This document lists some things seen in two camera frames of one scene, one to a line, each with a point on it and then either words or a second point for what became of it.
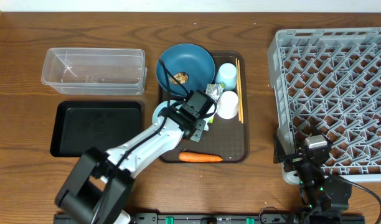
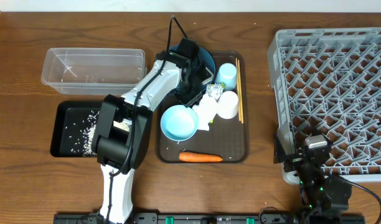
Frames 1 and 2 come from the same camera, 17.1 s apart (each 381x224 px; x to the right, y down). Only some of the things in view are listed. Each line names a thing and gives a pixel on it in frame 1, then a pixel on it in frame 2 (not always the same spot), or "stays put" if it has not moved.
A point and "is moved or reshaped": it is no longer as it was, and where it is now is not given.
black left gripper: [199, 136] to [190, 99]
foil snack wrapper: [215, 90] stays put
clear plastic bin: [91, 71] stays put
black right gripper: [293, 159] stays put
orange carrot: [193, 157] stays put
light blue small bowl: [160, 106] is moved or reshaped
